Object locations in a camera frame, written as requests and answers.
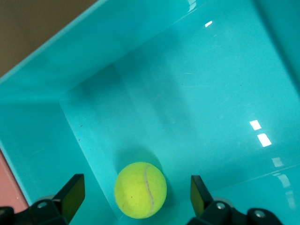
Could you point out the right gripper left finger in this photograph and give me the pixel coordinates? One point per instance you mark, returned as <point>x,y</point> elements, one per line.
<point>70,201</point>

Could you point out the blue plastic bin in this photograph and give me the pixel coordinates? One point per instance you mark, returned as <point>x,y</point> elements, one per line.
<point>187,93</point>

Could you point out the pink plastic bin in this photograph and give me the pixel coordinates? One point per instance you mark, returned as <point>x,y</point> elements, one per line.
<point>9,182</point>

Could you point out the yellow-green tennis ball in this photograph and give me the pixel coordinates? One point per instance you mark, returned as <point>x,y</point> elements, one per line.
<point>140,189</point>

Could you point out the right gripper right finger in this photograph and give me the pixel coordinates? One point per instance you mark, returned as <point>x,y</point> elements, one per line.
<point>204,206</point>

